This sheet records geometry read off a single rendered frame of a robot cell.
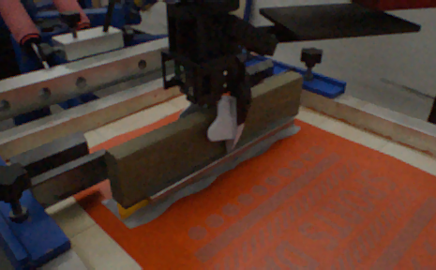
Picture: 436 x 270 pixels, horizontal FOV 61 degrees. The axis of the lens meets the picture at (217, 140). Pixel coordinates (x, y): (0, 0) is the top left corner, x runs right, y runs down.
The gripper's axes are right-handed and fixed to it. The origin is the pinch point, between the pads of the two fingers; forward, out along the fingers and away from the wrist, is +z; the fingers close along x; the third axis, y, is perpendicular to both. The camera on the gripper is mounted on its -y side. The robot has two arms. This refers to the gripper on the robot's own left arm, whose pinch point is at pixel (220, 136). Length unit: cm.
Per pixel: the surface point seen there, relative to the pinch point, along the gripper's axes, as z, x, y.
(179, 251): 4.9, 9.1, 15.7
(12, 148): 2.9, -23.3, 22.4
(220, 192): 4.9, 4.9, 4.9
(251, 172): 4.9, 4.9, -1.6
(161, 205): 4.6, 1.7, 12.6
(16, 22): -8, -56, 7
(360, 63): 58, -70, -200
